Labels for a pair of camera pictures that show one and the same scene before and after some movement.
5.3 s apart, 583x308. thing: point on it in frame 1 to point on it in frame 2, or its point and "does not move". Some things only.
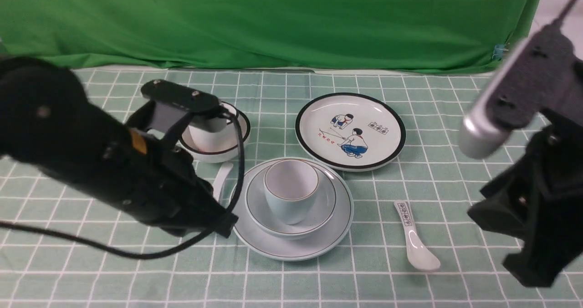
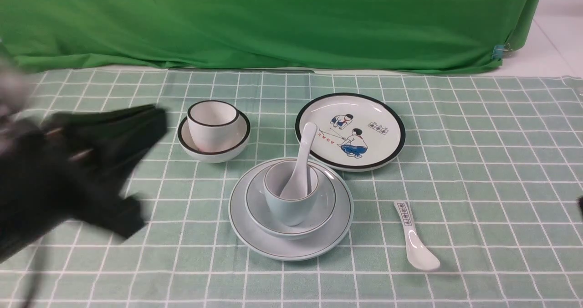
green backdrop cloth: [468, 26] does not move
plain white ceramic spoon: [223, 191] to [296, 187]
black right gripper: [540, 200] to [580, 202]
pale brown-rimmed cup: [290, 185] does not move
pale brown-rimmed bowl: [257, 203] does not move
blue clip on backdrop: [498, 52] does not move
